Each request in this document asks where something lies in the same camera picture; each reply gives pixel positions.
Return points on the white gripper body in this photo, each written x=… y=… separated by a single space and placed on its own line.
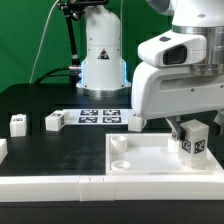
x=173 y=91

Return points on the white U-shaped obstacle fence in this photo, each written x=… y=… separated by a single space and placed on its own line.
x=111 y=187

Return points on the white fiducial marker plate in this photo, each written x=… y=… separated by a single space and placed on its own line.
x=98 y=116

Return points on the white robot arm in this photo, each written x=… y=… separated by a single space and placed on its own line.
x=197 y=17

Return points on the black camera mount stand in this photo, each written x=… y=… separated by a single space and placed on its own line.
x=73 y=10

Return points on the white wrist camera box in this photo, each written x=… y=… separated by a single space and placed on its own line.
x=173 y=49

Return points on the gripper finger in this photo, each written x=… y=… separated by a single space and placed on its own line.
x=218 y=123
x=176 y=129

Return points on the white square table top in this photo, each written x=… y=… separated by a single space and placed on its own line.
x=151 y=154

